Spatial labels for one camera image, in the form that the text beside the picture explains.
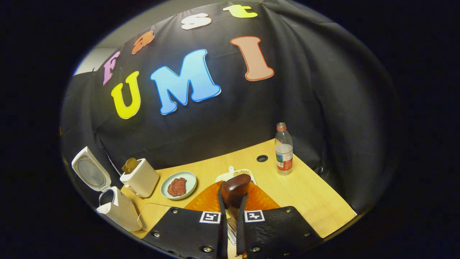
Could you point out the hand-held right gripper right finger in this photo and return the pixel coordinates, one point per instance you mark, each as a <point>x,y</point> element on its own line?
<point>240,237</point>

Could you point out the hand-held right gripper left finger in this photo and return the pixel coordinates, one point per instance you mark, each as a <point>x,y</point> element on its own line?
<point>222,237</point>

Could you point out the dark wooden spoon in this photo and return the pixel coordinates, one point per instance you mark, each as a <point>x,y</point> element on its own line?
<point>235,190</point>

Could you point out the clear tray of white rice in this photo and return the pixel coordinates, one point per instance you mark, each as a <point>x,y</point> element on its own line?
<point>154,216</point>

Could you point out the white rice cooker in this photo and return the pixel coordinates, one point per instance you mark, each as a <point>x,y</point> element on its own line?
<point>91,174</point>

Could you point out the white divided grain dish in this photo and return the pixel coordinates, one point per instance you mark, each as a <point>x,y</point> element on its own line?
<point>226,176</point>

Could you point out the pale green round plate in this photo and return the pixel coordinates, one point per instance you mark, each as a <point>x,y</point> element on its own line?
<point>190,181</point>

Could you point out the red meat slice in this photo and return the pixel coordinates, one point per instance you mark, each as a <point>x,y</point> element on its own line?
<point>177,187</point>

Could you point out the black table grommet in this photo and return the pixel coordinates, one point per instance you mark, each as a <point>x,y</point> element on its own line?
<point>262,158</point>

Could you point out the clear plastic water bottle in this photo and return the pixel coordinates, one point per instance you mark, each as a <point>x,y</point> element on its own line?
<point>284,151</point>

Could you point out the white toaster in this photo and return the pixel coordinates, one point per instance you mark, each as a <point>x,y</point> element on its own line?
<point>142,180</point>

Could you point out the toasted bread slice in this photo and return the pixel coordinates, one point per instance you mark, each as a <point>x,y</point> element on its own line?
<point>130,164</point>

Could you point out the black backdrop cloth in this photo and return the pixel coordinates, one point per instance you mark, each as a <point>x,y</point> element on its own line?
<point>305,90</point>

